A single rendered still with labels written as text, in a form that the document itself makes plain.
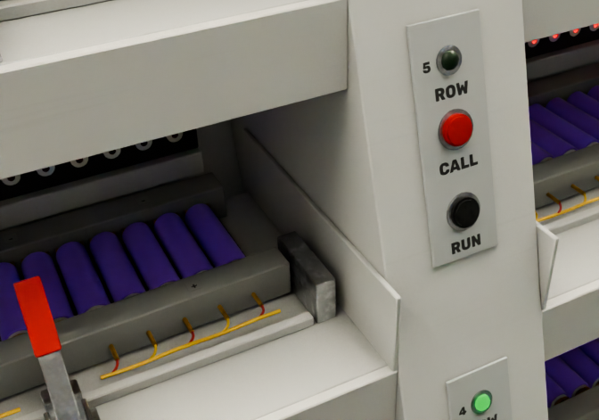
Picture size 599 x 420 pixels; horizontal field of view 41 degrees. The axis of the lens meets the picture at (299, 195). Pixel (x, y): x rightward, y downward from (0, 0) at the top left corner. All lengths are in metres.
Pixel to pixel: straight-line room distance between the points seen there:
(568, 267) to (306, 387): 0.18
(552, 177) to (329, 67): 0.22
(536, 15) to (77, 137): 0.23
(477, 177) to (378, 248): 0.06
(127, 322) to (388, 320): 0.13
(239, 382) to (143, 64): 0.17
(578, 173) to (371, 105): 0.22
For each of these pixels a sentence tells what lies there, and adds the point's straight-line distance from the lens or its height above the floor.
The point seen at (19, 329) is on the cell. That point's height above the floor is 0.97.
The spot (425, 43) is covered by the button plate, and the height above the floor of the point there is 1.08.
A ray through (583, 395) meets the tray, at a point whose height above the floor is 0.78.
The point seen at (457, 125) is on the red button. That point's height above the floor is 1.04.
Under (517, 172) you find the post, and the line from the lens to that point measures 0.43.
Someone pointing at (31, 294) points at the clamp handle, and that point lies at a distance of 0.38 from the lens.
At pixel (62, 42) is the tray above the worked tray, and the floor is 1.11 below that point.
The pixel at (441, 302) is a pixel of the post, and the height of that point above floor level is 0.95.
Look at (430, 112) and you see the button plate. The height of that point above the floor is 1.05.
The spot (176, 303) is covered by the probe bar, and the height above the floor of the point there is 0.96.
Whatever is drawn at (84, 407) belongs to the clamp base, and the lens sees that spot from 0.39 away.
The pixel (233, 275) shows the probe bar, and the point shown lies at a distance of 0.44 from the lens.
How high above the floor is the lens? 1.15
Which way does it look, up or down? 19 degrees down
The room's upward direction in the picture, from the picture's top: 10 degrees counter-clockwise
